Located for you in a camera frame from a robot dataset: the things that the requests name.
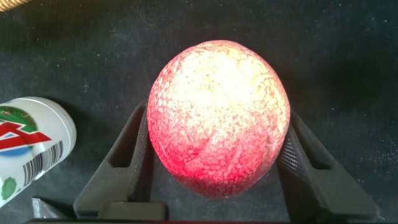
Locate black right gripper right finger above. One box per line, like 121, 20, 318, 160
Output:
275, 110, 381, 222

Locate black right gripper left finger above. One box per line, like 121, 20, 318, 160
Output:
73, 100, 169, 220

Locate white milk drink bottle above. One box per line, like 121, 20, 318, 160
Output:
0, 96, 78, 208

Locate red peach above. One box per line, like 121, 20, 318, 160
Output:
146, 39, 292, 199

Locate wicker basket with food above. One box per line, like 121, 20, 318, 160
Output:
0, 0, 32, 13

